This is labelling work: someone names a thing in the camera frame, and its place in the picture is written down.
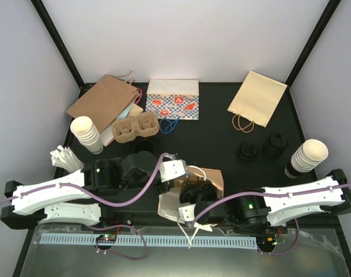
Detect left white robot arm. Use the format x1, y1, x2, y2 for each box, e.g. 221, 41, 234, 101
0, 151, 187, 230

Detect black lidded cup right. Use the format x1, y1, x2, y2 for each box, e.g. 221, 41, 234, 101
263, 133, 288, 159

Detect white wrapped straws bundle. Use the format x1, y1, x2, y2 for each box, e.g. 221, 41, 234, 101
50, 145, 84, 173

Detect black frame post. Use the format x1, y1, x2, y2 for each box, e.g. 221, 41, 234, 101
285, 0, 342, 86
31, 0, 85, 89

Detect black cup lid stack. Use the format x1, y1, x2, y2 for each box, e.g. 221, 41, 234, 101
239, 141, 259, 162

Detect stack paper cups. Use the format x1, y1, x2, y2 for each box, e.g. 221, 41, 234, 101
70, 116, 104, 155
284, 139, 329, 179

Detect brown kraft paper bag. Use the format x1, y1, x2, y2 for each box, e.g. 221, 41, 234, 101
66, 74, 139, 133

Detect tan paper bag brown handles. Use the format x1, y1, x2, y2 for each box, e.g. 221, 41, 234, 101
228, 71, 288, 133

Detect black coffee cup open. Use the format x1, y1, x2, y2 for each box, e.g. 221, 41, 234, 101
134, 140, 154, 154

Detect base circuit board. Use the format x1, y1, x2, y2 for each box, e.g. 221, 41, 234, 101
96, 234, 116, 243
256, 237, 286, 246

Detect left black frame post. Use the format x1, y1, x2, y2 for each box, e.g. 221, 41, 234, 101
31, 0, 85, 89

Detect light blue cable duct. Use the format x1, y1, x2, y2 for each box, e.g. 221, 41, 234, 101
39, 233, 257, 250

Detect right stack paper cups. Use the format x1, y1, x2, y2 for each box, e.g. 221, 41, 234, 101
284, 139, 329, 179

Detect pink white paper bag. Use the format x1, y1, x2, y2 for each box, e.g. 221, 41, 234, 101
100, 88, 143, 147

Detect left stack paper cups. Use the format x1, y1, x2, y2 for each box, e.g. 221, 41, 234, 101
70, 116, 104, 155

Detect black coffee cup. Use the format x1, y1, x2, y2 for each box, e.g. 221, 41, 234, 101
179, 184, 217, 204
134, 140, 154, 154

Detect orange paper bag white handles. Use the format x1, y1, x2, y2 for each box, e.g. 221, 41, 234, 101
157, 166, 224, 249

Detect right black frame post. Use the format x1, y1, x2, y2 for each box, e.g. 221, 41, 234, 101
285, 0, 342, 86

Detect blue checkered paper bag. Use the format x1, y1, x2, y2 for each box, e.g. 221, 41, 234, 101
145, 79, 199, 121

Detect left base circuit board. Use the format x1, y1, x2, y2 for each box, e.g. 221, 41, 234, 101
96, 234, 116, 243

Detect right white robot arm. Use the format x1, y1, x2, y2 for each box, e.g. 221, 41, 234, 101
192, 170, 351, 233

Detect right base circuit board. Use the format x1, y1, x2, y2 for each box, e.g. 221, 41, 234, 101
256, 237, 286, 246

